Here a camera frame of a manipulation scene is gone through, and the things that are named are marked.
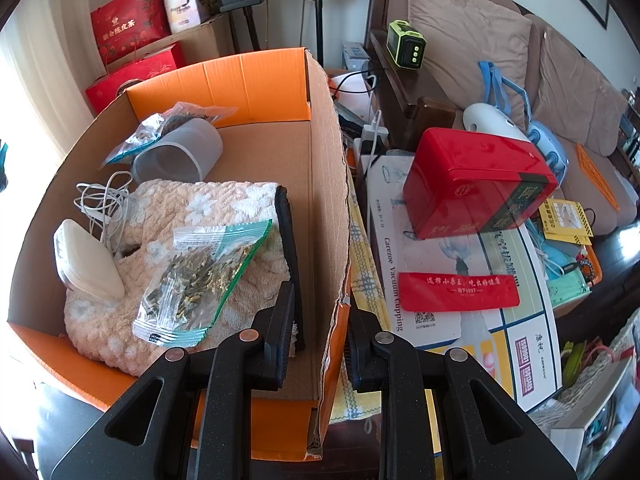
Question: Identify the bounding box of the red gift bag chinese text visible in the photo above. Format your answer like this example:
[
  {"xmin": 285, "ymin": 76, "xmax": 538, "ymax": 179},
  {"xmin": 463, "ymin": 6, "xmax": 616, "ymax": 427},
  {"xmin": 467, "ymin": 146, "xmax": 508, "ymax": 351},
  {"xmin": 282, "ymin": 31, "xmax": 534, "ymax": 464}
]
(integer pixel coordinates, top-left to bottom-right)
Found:
[{"xmin": 90, "ymin": 0, "xmax": 171, "ymax": 65}]

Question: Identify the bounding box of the brown cardboard box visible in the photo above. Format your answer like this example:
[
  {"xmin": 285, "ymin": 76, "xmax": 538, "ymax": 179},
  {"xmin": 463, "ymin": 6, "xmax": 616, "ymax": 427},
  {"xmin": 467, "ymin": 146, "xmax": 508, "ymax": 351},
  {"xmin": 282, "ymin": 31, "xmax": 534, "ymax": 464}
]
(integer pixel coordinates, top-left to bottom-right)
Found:
[{"xmin": 106, "ymin": 14, "xmax": 235, "ymax": 73}]

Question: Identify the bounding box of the white power strip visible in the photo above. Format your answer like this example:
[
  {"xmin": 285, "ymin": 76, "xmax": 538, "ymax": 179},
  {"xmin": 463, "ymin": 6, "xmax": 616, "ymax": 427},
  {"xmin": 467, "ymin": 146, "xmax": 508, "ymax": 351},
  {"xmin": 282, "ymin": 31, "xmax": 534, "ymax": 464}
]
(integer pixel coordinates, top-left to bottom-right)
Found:
[{"xmin": 352, "ymin": 110, "xmax": 388, "ymax": 172}]

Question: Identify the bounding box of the yellow booklet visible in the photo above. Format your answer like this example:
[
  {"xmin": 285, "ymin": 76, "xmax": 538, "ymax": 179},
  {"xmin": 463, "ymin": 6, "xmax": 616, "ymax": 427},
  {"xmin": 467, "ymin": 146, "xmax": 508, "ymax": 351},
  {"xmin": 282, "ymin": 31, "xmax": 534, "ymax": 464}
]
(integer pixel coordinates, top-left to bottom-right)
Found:
[{"xmin": 538, "ymin": 198, "xmax": 593, "ymax": 246}]

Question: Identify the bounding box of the white vacuum cupping box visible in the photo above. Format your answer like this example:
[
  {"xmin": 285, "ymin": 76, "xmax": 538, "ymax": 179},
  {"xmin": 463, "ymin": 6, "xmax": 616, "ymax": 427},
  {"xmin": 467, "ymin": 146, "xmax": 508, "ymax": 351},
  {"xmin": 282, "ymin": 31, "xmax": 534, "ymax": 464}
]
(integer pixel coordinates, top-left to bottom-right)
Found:
[{"xmin": 360, "ymin": 156, "xmax": 562, "ymax": 411}]

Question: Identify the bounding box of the white handheld device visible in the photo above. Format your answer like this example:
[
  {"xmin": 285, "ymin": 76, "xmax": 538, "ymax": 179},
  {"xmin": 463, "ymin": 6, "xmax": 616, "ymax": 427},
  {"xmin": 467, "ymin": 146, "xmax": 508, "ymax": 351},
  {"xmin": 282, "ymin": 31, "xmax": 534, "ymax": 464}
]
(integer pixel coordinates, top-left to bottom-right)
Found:
[{"xmin": 462, "ymin": 103, "xmax": 528, "ymax": 142}]

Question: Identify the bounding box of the yellow plaid bed sheet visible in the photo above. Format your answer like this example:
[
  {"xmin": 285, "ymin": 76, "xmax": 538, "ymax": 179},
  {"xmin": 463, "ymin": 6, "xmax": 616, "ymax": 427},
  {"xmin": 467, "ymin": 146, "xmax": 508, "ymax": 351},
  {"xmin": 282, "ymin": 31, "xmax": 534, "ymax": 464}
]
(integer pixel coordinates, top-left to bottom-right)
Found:
[{"xmin": 330, "ymin": 176, "xmax": 390, "ymax": 424}]

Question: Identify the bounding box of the red flat pouch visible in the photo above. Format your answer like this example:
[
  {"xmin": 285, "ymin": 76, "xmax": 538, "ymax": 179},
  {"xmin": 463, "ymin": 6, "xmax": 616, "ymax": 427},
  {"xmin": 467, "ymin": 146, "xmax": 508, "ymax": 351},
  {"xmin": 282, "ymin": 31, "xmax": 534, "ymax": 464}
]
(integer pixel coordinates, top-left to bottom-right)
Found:
[{"xmin": 398, "ymin": 272, "xmax": 520, "ymax": 313}]

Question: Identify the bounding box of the red tin box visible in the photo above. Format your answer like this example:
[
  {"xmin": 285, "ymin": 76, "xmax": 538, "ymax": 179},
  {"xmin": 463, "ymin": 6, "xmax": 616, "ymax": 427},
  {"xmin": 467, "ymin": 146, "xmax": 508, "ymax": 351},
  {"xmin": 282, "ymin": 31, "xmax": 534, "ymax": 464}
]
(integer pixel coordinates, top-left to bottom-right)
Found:
[{"xmin": 402, "ymin": 128, "xmax": 558, "ymax": 240}]

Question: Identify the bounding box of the dark wooden sofa frame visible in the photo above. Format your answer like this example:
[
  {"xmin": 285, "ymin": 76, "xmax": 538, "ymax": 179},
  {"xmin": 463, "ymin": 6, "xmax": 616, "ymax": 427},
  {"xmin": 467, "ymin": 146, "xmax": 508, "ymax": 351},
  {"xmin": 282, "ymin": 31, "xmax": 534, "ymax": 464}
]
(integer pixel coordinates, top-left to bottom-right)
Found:
[{"xmin": 364, "ymin": 0, "xmax": 456, "ymax": 152}]

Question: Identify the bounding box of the green black portable device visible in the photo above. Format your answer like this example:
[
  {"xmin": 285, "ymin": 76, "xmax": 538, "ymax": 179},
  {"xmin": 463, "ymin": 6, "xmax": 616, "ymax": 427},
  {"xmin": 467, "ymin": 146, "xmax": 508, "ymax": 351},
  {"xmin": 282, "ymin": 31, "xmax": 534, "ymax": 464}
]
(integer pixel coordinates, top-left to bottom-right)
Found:
[{"xmin": 386, "ymin": 20, "xmax": 426, "ymax": 70}]

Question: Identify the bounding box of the grey plastic cup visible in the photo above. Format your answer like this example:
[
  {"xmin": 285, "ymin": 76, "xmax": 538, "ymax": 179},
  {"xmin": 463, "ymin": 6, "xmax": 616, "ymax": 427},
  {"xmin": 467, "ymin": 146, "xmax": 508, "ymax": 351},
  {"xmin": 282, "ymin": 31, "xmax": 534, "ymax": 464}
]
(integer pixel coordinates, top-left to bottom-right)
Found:
[{"xmin": 131, "ymin": 118, "xmax": 224, "ymax": 183}]

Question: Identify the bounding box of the white curtain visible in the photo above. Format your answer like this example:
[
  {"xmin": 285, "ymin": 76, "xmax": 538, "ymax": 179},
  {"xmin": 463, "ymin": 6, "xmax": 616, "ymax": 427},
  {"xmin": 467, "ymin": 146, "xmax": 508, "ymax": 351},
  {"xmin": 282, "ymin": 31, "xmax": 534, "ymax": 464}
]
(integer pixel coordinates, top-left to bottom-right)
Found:
[{"xmin": 0, "ymin": 0, "xmax": 101, "ymax": 162}]

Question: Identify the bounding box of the green edged bag of herbs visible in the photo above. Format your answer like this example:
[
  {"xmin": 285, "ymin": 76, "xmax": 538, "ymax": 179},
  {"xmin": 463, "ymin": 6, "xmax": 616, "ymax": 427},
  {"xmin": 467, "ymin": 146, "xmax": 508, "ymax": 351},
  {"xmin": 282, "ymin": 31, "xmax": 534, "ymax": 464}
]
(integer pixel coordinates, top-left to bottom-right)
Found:
[{"xmin": 132, "ymin": 220, "xmax": 272, "ymax": 348}]

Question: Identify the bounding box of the orange cardboard box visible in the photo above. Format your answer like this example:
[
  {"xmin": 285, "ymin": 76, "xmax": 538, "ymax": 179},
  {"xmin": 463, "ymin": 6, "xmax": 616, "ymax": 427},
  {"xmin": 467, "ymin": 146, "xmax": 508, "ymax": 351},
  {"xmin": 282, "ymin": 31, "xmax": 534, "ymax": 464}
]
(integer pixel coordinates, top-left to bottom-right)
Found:
[{"xmin": 8, "ymin": 48, "xmax": 350, "ymax": 462}]

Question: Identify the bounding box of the bag of brown dried herbs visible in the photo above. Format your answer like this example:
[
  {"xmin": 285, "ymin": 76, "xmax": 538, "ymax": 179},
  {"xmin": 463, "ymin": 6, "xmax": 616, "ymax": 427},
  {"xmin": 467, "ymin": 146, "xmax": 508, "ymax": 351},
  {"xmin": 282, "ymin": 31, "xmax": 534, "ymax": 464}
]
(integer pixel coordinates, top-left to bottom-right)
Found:
[{"xmin": 102, "ymin": 102, "xmax": 238, "ymax": 166}]

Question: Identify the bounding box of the red chocolate gift box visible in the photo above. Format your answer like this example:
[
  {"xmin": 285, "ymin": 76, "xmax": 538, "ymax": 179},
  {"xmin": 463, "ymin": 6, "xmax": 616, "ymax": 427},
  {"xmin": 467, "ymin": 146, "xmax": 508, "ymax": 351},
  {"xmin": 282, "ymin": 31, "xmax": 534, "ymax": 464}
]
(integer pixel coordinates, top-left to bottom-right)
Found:
[{"xmin": 85, "ymin": 42, "xmax": 186, "ymax": 114}]

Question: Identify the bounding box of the white pink tissue pack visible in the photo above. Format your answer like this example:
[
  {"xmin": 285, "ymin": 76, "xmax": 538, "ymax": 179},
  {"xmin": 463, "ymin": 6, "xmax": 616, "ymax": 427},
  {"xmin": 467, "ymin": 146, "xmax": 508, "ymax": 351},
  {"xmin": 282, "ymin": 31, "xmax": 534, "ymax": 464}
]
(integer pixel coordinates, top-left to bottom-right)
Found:
[{"xmin": 163, "ymin": 0, "xmax": 210, "ymax": 35}]

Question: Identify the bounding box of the brown sofa cushion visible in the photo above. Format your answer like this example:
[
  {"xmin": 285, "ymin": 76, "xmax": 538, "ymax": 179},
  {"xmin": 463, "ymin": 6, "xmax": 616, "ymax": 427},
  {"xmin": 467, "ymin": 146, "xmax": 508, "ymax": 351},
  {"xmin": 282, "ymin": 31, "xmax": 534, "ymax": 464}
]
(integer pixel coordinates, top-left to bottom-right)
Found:
[
  {"xmin": 525, "ymin": 14, "xmax": 627, "ymax": 157},
  {"xmin": 387, "ymin": 0, "xmax": 535, "ymax": 129}
]

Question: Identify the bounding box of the orange paper sheet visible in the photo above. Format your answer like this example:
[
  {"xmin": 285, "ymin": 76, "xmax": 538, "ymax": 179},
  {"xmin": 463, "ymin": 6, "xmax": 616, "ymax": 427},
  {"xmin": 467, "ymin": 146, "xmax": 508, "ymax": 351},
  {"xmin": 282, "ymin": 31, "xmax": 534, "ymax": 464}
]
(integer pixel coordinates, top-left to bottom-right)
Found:
[{"xmin": 576, "ymin": 144, "xmax": 620, "ymax": 211}]

